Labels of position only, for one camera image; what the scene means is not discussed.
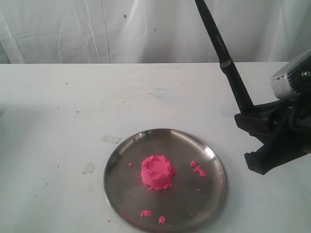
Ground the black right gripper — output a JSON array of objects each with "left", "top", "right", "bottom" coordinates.
[{"left": 234, "top": 98, "right": 311, "bottom": 175}]

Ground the black kitchen knife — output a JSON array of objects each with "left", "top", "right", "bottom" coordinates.
[{"left": 195, "top": 0, "right": 254, "bottom": 113}]

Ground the pink dough lump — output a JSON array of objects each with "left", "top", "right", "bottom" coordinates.
[{"left": 140, "top": 155, "right": 175, "bottom": 191}]

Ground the pink crumb cluster right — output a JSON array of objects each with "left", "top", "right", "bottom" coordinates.
[{"left": 190, "top": 161, "right": 207, "bottom": 177}]

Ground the round steel plate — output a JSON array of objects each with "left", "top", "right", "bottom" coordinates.
[{"left": 104, "top": 129, "right": 227, "bottom": 233}]

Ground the pink crumb front middle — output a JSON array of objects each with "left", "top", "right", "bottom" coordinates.
[{"left": 158, "top": 216, "right": 166, "bottom": 225}]

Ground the pink crumb front left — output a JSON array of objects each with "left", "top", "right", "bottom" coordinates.
[{"left": 140, "top": 210, "right": 153, "bottom": 217}]

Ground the clear tape piece upper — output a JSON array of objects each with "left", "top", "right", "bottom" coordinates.
[{"left": 100, "top": 135, "right": 122, "bottom": 144}]

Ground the clear tape piece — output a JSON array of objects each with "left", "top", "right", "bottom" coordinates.
[
  {"left": 100, "top": 135, "right": 122, "bottom": 144},
  {"left": 82, "top": 163, "right": 95, "bottom": 175}
]

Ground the clear tape piece lower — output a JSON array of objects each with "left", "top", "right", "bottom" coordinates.
[{"left": 82, "top": 163, "right": 95, "bottom": 175}]

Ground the white backdrop curtain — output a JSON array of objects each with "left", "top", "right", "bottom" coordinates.
[{"left": 0, "top": 0, "right": 311, "bottom": 64}]

